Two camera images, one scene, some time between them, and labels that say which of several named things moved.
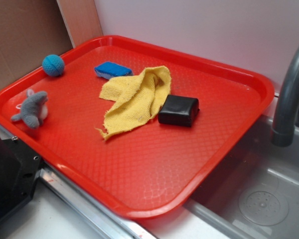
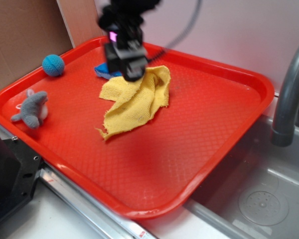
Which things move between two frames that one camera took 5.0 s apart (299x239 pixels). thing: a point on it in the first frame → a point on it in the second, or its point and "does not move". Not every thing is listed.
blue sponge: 109,69 does not move
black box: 179,110 → 132,67
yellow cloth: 137,99 does not move
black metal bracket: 14,169 does not move
